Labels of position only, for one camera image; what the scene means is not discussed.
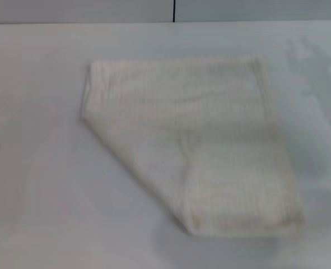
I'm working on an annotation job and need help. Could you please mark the white ribbed towel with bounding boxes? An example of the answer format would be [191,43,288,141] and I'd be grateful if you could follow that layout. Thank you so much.
[80,57,306,238]

